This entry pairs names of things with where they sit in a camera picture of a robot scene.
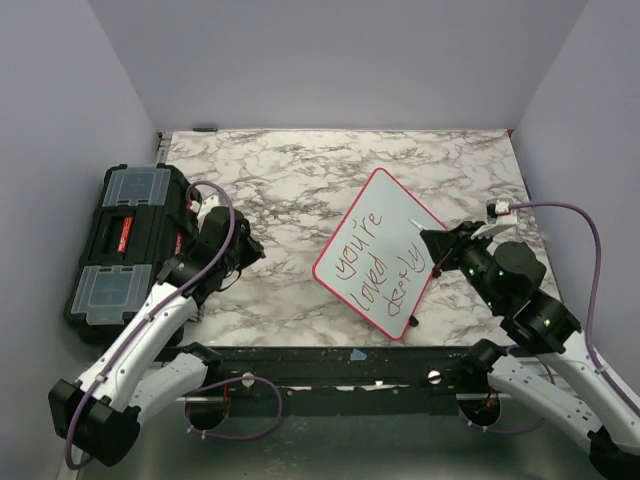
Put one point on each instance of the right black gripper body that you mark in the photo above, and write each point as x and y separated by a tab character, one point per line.
472	256

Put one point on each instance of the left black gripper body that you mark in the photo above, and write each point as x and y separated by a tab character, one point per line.
246	254

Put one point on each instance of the white marker pen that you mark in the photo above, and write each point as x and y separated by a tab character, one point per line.
417	225

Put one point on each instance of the pink framed whiteboard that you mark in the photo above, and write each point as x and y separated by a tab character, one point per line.
375	261

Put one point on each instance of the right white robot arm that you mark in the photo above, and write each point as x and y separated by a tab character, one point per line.
508	280

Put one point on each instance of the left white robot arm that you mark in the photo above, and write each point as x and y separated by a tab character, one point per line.
103	411

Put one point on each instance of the black plastic toolbox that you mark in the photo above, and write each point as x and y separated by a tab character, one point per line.
141	220

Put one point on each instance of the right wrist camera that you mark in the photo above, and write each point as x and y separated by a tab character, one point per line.
500	218

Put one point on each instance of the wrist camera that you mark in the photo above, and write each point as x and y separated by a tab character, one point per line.
500	218
202	208

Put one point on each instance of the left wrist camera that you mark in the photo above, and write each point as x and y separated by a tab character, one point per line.
202	208

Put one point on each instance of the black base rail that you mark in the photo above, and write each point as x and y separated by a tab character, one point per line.
344	381

